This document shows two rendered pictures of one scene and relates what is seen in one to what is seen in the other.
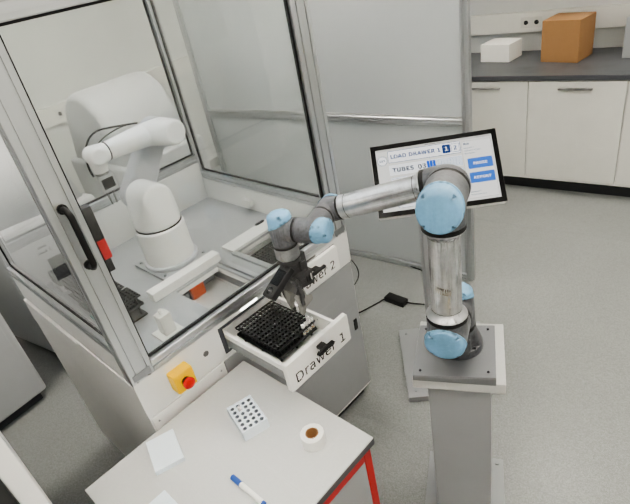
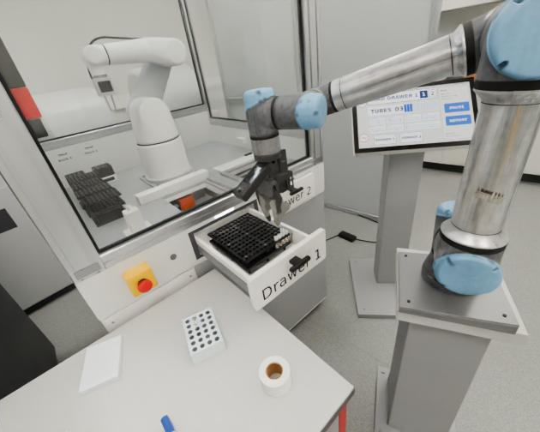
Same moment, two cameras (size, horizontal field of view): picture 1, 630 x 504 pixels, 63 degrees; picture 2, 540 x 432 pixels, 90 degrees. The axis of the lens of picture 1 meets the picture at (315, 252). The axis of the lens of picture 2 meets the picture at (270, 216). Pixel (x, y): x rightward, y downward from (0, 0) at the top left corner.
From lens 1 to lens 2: 0.89 m
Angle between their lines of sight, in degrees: 4
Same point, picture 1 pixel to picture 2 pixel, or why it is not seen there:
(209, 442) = (154, 358)
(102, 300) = (19, 170)
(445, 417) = (422, 353)
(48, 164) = not seen: outside the picture
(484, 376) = (501, 321)
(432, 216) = (533, 38)
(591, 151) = not seen: hidden behind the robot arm
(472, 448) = (444, 387)
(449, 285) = (505, 186)
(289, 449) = (243, 386)
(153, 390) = (105, 290)
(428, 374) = (420, 308)
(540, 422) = not seen: hidden behind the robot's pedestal
